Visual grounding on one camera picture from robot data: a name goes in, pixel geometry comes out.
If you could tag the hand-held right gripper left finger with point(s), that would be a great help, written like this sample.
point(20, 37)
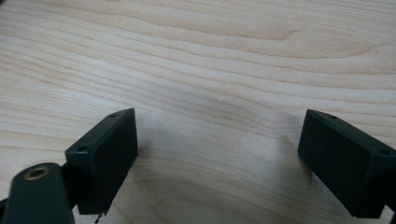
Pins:
point(104, 158)

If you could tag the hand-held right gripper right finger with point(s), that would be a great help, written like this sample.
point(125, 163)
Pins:
point(345, 161)

